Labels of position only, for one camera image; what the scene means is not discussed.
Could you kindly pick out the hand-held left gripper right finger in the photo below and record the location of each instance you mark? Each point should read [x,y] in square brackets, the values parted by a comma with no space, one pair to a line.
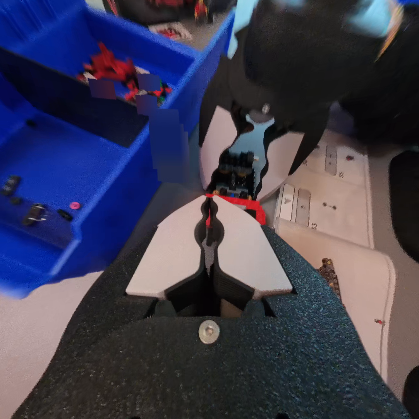
[252,258]

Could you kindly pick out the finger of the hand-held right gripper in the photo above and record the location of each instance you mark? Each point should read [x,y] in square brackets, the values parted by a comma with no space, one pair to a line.
[214,140]
[281,157]

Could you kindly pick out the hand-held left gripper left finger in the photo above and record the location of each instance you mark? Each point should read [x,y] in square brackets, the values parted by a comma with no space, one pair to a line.
[163,255]

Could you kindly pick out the red and black lego car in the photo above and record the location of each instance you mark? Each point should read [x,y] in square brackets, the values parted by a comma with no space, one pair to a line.
[235,183]

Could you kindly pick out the lego instruction booklet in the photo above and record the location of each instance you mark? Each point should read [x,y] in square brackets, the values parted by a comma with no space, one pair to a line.
[347,229]

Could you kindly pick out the pink round lego piece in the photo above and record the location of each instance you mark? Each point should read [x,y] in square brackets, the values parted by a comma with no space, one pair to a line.
[75,205]

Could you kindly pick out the black oblong lego piece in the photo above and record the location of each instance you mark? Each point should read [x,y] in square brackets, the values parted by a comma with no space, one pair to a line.
[64,215]

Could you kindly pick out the pile of mixed lego parts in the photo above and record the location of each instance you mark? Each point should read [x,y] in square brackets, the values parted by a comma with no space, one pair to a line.
[108,67]

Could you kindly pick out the small round black lego piece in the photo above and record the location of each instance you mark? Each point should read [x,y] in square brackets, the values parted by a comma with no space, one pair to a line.
[15,200]

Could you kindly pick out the black lego beam with holes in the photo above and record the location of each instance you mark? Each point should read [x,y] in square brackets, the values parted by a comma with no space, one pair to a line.
[11,185]

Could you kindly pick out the blue divided storage bin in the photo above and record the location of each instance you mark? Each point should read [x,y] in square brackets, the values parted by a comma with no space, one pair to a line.
[98,157]

